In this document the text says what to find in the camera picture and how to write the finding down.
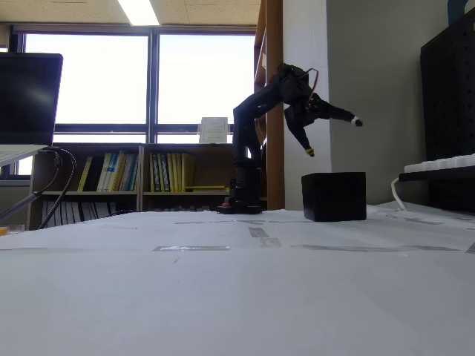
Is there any white power strip cable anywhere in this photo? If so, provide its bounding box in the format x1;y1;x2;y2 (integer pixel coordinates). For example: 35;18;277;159
390;177;409;211

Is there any thick black laptop cable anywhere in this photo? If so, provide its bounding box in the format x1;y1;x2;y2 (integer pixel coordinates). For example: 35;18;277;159
36;147;78;231

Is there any black window frame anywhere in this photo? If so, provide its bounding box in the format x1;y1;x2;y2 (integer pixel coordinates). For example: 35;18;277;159
10;24;257;145

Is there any white paper table cover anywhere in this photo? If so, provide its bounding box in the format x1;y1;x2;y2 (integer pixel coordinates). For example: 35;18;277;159
0;202;475;356

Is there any black shelf under power strip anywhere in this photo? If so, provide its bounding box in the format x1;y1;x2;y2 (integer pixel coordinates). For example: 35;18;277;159
399;165;475;183

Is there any thin black laptop cable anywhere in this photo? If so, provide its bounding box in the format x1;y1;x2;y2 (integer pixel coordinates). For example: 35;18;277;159
0;150;62;223

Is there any leaning yellow book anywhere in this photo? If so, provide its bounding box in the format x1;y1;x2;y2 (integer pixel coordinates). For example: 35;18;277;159
76;156;94;193

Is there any low wooden bookshelf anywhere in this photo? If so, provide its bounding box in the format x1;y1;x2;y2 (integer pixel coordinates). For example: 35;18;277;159
28;142;235;231

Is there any wide yellow binder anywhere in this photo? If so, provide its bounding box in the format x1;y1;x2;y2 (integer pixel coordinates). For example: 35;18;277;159
180;153;197;193

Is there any white printed notice sheet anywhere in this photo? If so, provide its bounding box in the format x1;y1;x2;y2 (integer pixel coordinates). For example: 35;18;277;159
198;116;229;145

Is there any rectangular ceiling light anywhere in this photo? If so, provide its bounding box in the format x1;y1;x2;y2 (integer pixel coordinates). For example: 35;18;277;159
117;0;163;27

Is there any tall wooden bookshelf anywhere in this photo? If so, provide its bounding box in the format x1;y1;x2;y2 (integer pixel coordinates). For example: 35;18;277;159
253;0;286;211

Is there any black screen laptop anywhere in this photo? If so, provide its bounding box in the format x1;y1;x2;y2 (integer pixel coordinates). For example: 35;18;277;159
0;51;64;168

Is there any black perforated pegboard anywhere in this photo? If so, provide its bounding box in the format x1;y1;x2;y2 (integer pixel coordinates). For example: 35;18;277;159
419;7;475;213

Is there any dark teal object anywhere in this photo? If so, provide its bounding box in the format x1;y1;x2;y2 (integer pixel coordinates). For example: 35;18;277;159
447;0;471;27

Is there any black open box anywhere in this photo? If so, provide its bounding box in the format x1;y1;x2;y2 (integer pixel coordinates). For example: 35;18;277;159
301;171;367;223

